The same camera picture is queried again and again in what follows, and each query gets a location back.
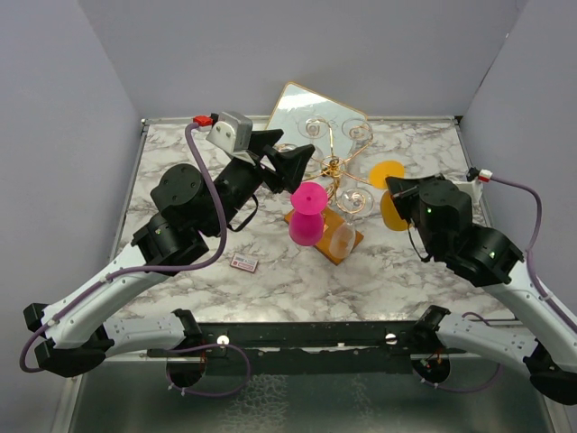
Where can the small red white box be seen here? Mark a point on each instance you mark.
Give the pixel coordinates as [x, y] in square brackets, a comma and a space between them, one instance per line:
[244, 263]

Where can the hanging clear glass on rack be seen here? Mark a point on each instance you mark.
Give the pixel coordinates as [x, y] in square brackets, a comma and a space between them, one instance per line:
[359, 133]

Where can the clear round wine glass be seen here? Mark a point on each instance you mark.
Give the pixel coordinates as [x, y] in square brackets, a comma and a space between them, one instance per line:
[316, 131]

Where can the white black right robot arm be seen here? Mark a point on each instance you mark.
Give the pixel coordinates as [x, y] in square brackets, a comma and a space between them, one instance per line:
[489, 260]

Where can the gold wire wine glass rack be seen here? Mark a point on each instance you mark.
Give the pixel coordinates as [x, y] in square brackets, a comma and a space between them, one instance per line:
[336, 174]

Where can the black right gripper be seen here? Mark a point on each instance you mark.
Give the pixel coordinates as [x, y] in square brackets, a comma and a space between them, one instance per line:
[403, 190]

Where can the small clear stemmed glass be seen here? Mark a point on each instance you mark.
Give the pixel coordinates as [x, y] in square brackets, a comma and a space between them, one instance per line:
[355, 204]

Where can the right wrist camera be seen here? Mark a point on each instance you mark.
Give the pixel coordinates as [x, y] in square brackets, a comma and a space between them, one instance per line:
[473, 185]

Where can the pink plastic goblet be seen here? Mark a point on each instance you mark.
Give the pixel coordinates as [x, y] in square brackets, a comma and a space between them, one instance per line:
[306, 225]

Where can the yellow plastic goblet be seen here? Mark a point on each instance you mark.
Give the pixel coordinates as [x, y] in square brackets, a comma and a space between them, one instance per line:
[377, 178]

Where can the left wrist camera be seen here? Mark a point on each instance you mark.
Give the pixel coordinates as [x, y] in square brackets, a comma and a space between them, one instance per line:
[230, 132]

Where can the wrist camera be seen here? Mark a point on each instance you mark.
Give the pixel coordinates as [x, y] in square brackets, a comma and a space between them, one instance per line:
[230, 132]
[473, 185]

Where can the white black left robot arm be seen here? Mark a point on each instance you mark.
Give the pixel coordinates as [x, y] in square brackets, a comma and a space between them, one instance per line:
[76, 334]

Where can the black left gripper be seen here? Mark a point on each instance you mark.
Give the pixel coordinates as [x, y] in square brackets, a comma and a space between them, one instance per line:
[289, 165]

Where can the black mounting rail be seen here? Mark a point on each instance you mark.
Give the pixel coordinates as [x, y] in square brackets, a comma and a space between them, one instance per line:
[295, 348]

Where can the gold framed whiteboard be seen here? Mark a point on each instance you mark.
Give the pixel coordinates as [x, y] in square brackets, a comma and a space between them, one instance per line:
[296, 102]

